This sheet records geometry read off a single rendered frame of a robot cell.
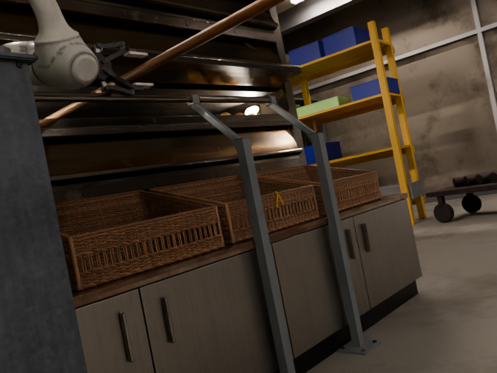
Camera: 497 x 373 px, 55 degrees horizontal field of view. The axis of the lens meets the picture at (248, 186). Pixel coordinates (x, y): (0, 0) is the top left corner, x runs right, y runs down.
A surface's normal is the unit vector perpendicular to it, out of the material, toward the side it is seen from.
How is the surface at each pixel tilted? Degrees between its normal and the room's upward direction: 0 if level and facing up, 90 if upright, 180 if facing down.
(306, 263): 90
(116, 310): 90
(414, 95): 90
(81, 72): 119
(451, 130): 90
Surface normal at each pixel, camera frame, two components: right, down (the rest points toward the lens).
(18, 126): 0.76, -0.15
